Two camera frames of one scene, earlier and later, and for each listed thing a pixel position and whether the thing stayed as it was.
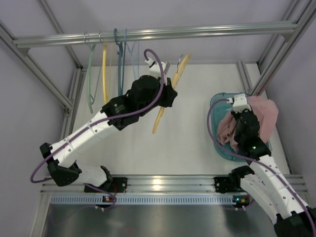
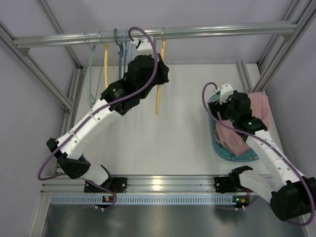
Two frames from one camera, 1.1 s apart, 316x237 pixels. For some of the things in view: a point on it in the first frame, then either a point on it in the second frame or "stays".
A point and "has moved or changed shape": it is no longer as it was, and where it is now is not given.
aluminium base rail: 155,183 stays
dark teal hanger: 120,60 stays
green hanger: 90,100 stays
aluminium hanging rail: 282,30 stays
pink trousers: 266,112 has moved or changed shape
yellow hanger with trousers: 180,68 -> 162,52
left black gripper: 169,94 -> 161,71
